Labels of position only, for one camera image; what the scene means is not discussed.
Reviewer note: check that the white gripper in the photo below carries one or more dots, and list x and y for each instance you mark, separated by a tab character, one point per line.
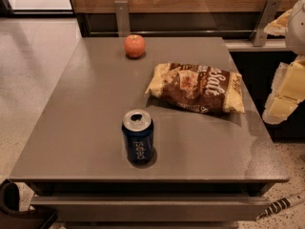
295	32

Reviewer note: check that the red apple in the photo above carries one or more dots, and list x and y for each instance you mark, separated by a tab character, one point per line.
134	45

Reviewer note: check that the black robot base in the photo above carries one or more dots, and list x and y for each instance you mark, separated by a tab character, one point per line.
11	217

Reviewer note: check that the brown chip bag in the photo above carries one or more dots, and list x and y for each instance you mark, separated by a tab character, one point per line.
197	88

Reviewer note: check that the blue pepsi can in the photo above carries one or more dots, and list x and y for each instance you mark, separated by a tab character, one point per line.
137	129

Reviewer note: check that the grey table drawer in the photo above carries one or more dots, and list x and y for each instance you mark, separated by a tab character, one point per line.
154	209

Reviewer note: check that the right metal bracket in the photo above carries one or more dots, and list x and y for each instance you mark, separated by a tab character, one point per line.
259	37

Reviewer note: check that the metal bracket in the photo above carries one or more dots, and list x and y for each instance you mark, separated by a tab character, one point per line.
259	37
122	17

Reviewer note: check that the wooden wall counter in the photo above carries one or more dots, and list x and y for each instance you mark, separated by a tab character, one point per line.
232	20

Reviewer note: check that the left metal bracket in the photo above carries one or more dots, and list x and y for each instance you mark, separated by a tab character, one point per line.
122	17

